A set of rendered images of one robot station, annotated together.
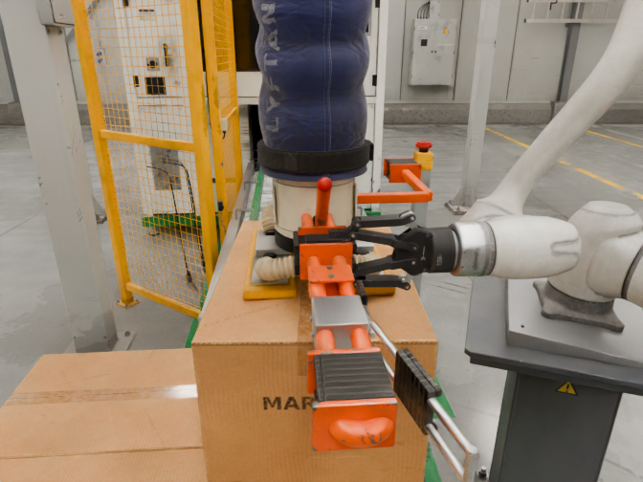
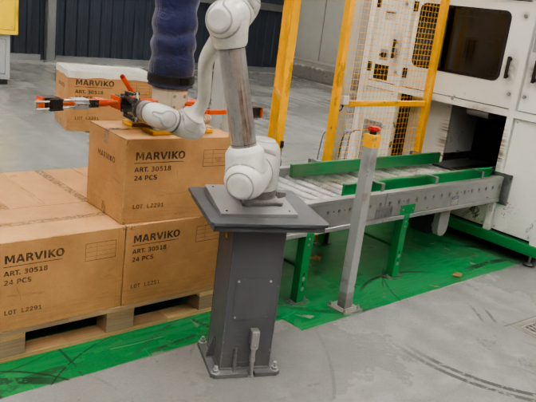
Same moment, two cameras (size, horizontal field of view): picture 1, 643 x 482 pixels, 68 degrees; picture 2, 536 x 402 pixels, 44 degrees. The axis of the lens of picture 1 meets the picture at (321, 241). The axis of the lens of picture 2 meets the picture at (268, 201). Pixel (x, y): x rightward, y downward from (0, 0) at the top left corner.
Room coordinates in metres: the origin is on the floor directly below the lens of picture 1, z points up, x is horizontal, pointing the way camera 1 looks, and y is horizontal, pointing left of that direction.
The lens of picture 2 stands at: (-0.61, -2.84, 1.58)
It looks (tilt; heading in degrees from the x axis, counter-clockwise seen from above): 16 degrees down; 52
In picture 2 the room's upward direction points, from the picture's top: 7 degrees clockwise
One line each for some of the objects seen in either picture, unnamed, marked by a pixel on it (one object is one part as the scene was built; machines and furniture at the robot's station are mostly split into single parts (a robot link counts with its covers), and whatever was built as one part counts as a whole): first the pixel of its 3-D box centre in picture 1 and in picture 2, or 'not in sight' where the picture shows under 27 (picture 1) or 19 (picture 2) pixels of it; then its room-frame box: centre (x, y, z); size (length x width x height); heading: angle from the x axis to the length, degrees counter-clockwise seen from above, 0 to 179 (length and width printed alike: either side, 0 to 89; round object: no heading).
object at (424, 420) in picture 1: (400, 356); (68, 104); (0.43, -0.08, 1.07); 0.31 x 0.03 x 0.05; 17
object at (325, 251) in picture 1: (323, 251); (123, 101); (0.72, 0.00, 1.07); 0.10 x 0.08 x 0.06; 95
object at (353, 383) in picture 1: (348, 395); (49, 101); (0.37, -0.03, 1.07); 0.08 x 0.07 x 0.05; 5
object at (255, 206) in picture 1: (253, 188); (368, 161); (2.83, 0.42, 0.60); 1.60 x 0.10 x 0.09; 4
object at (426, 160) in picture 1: (414, 263); (357, 223); (1.95, -0.42, 0.50); 0.07 x 0.07 x 1.00; 4
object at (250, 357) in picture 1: (315, 341); (161, 168); (0.95, 0.01, 0.74); 0.60 x 0.40 x 0.40; 1
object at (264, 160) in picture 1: (315, 151); (171, 77); (0.97, 0.01, 1.19); 0.23 x 0.23 x 0.04
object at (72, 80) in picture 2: not in sight; (104, 97); (1.32, 1.59, 0.82); 0.60 x 0.40 x 0.40; 171
